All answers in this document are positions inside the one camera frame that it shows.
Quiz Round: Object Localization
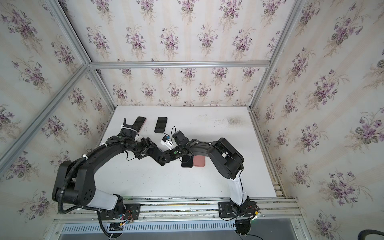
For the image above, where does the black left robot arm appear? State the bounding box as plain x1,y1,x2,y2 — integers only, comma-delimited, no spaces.
52,123,163,216

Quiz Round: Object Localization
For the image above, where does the pink phone case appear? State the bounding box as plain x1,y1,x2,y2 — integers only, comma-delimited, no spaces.
193,156,206,168

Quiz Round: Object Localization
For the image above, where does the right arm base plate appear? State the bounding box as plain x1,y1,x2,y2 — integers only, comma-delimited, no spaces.
218,202,238,221

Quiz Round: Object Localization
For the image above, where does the black pad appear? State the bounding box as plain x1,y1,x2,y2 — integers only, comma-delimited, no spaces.
147,146,167,166

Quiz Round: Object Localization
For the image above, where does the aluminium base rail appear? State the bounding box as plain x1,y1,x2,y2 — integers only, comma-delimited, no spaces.
53,198,304,224

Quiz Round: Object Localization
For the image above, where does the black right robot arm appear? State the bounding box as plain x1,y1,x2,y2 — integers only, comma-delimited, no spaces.
161,131,260,221

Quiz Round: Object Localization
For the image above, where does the black phone pink edge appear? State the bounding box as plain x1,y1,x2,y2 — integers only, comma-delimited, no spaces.
133,117,147,133

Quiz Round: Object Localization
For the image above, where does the aluminium frame top bar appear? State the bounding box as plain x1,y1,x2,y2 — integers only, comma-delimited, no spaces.
88,61,271,69

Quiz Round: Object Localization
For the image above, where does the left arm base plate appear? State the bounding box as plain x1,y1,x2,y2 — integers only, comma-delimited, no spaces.
99,204,142,221

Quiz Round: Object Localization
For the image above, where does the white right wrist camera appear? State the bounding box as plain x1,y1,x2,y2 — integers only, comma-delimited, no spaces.
161,135,175,150

